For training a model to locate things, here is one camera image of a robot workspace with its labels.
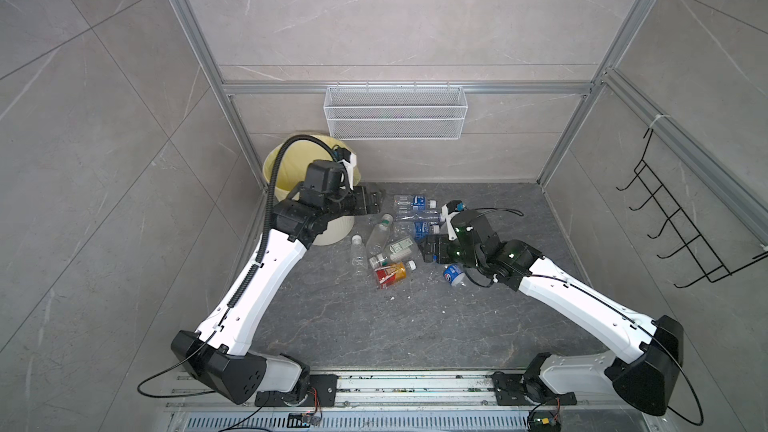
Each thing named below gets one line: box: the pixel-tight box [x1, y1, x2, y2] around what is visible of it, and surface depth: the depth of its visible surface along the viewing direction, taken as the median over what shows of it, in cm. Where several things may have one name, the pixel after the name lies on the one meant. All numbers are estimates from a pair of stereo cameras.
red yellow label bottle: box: [374, 262, 406, 290], surface depth 91 cm
